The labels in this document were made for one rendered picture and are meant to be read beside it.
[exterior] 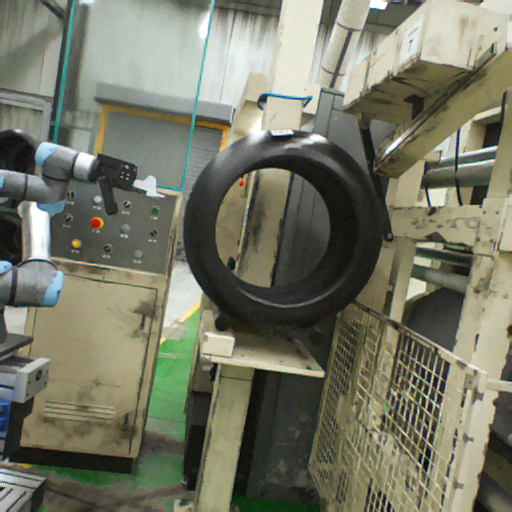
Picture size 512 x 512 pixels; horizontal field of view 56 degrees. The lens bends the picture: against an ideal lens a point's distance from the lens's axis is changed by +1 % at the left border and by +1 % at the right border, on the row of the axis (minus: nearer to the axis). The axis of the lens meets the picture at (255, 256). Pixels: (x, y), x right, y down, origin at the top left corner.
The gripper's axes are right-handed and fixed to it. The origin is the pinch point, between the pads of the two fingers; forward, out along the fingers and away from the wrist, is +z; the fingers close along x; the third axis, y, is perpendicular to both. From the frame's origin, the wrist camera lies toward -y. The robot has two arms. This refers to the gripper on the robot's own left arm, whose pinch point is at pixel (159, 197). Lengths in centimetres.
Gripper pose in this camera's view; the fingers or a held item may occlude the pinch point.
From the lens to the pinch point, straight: 146.2
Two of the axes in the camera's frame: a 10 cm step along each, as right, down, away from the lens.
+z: 9.5, 2.8, 1.4
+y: 2.9, -9.6, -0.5
